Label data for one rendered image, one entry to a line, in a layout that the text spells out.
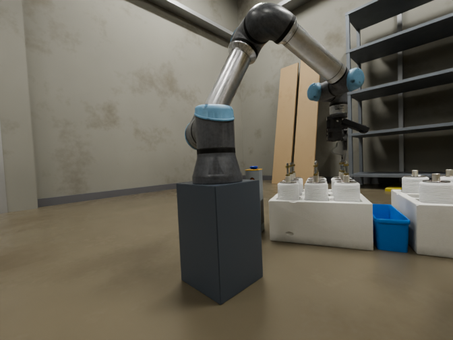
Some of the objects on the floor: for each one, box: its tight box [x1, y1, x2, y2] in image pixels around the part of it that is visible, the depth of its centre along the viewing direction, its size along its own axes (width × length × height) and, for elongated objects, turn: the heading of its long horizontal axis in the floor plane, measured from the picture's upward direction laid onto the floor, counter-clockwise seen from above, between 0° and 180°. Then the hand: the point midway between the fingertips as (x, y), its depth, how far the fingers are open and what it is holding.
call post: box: [245, 169, 264, 232], centre depth 111 cm, size 7×7×31 cm
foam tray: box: [268, 189, 373, 251], centre depth 107 cm, size 39×39×18 cm
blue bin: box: [373, 204, 411, 253], centre depth 94 cm, size 30×11×12 cm
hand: (344, 158), depth 101 cm, fingers open, 3 cm apart
